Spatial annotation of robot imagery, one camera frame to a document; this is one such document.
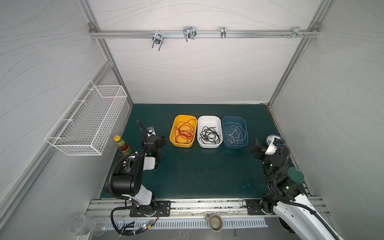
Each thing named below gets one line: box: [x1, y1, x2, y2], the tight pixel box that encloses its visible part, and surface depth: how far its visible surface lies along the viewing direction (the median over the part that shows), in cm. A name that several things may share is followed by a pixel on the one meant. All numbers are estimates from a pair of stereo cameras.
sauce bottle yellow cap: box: [114, 135, 132, 155], surface depth 85 cm
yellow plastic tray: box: [169, 114, 198, 148], surface depth 106 cm
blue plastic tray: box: [222, 116, 249, 150], surface depth 103 cm
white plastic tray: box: [197, 115, 223, 149], surface depth 103 cm
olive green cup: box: [205, 213, 224, 233], surface depth 70 cm
